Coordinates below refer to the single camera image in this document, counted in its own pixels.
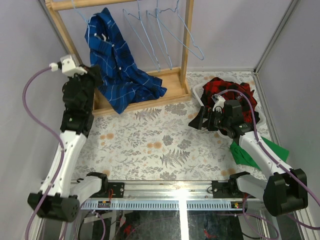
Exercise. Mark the red shirt wire hanger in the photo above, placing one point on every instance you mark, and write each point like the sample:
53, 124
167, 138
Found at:
136, 23

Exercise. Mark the aluminium mounting rail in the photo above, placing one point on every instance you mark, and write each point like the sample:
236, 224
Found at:
175, 195

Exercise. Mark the red plaid shirt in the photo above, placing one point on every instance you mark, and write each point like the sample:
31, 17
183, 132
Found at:
217, 85

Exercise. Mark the white plastic basket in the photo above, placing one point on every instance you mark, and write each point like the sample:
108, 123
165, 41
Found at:
260, 118

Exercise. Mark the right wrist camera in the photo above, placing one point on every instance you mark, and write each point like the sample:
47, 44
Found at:
218, 103

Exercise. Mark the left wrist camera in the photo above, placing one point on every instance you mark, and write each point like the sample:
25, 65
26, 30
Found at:
69, 66

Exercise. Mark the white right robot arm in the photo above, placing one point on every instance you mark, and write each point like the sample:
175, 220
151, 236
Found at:
282, 192

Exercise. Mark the blue shirt wire hanger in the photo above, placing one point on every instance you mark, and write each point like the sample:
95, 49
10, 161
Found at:
82, 15

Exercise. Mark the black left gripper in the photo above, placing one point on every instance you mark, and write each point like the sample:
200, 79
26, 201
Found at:
91, 75

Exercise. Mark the blue plaid shirt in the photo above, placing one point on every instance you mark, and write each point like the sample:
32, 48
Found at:
123, 82

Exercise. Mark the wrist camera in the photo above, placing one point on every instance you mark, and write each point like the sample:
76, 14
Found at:
218, 103
69, 66

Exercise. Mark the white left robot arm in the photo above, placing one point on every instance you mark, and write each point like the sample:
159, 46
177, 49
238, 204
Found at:
55, 200

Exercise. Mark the wooden clothes rack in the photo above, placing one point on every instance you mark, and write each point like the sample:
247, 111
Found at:
174, 80

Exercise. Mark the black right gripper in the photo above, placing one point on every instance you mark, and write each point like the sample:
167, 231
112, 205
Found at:
205, 112

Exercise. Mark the black shirt wire hanger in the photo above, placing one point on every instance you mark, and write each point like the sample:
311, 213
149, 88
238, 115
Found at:
155, 25

